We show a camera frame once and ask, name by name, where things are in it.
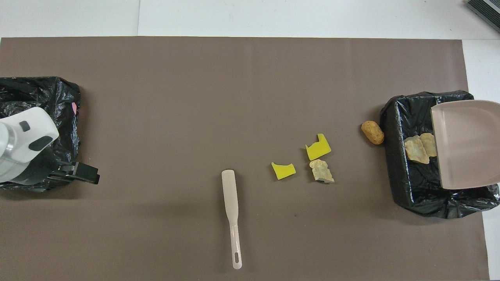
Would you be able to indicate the dark ribbed panel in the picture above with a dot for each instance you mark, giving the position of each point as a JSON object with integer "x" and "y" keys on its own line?
{"x": 488, "y": 9}

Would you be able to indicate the pink plastic dustpan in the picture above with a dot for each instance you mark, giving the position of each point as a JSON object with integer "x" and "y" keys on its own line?
{"x": 465, "y": 148}

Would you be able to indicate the orange striped croissant piece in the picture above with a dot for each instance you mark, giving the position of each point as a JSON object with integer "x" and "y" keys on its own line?
{"x": 429, "y": 142}

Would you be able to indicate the notched yellow sponge piece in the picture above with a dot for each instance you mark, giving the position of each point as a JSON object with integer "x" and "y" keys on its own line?
{"x": 318, "y": 150}

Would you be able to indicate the open bin with black bag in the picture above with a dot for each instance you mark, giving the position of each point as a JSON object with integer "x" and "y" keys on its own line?
{"x": 414, "y": 195}

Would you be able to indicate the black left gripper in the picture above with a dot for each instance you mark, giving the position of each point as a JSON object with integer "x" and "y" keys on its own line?
{"x": 47, "y": 171}

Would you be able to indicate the tan rock-like chunk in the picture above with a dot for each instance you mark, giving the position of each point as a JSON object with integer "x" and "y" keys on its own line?
{"x": 416, "y": 150}

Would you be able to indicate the brown table mat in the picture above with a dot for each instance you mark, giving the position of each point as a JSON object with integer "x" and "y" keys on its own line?
{"x": 234, "y": 70}

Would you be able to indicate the bin wrapped in black bag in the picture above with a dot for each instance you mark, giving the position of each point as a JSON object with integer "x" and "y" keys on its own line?
{"x": 58, "y": 97}

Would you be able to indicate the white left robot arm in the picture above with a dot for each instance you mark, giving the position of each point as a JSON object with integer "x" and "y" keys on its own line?
{"x": 23, "y": 136}

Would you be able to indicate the curved-edge yellow sponge piece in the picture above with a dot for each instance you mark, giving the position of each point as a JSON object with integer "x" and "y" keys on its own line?
{"x": 283, "y": 171}

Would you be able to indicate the pale beige rock-like chunk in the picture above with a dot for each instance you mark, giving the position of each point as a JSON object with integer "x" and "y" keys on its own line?
{"x": 321, "y": 171}

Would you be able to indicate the pink hand brush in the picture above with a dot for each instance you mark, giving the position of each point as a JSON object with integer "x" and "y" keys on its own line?
{"x": 230, "y": 195}

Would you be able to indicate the brown oval bread piece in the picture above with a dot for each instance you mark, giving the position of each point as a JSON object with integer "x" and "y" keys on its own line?
{"x": 372, "y": 132}

